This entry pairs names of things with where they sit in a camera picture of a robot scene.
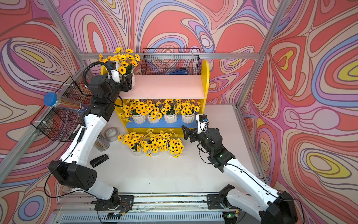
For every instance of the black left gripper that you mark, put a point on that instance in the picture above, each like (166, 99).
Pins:
(125, 85)

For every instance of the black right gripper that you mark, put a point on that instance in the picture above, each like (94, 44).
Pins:
(187, 134)

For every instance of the sunflower pot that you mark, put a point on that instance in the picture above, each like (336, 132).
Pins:
(133, 141)
(155, 143)
(169, 110)
(174, 145)
(153, 111)
(133, 110)
(128, 62)
(188, 110)

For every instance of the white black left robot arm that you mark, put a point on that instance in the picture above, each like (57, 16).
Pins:
(105, 83)

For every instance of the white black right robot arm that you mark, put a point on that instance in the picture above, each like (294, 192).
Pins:
(264, 203)

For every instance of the yellow pink blue wooden shelf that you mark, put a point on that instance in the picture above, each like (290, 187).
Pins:
(164, 87)

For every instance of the white tape roll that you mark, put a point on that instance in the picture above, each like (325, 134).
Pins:
(111, 134)

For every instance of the clear cup of pencils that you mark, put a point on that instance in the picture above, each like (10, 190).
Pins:
(101, 143)

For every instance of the clear tube with blue cap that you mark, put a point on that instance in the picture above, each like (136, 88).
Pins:
(60, 102)

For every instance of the black stapler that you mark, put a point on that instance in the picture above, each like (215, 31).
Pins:
(99, 160)

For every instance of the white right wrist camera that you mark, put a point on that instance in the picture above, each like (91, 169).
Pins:
(202, 123)

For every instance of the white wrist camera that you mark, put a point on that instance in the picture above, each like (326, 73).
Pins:
(114, 75)
(202, 123)

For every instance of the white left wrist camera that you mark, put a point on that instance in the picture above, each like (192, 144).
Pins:
(114, 75)

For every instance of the black wire basket back wall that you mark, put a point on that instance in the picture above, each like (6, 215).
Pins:
(171, 61)

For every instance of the black wire basket wall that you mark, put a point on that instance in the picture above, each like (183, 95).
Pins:
(62, 125)
(171, 61)

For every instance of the black wire basket left wall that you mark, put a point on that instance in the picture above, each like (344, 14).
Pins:
(62, 125)

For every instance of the metal base rail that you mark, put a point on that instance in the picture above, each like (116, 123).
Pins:
(167, 208)

